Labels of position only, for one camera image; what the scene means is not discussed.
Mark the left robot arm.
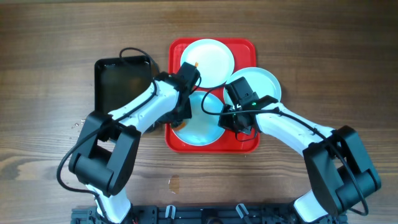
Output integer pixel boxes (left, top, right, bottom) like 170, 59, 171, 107
60, 70, 201, 223

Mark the left black cable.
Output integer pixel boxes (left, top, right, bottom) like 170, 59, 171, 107
56, 47, 160, 224

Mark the right black cable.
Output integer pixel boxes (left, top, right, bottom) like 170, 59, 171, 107
200, 83, 369, 217

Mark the light blue plate bottom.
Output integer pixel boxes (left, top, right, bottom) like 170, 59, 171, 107
173, 91, 225, 146

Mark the light blue plate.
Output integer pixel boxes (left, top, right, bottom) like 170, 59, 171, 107
173, 91, 225, 146
180, 39, 235, 88
226, 67, 282, 102

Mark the light blue plate top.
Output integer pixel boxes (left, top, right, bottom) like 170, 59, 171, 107
180, 39, 235, 88

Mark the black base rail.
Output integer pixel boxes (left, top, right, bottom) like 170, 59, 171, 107
70, 203, 346, 224

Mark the black cable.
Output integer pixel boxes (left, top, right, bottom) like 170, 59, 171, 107
200, 83, 369, 217
56, 47, 160, 224

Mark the green orange sponge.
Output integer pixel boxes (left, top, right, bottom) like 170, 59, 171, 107
170, 121, 186, 131

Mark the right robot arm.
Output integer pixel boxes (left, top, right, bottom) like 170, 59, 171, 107
220, 93, 381, 223

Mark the black water tray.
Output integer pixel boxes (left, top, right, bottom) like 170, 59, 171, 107
88, 55, 153, 128

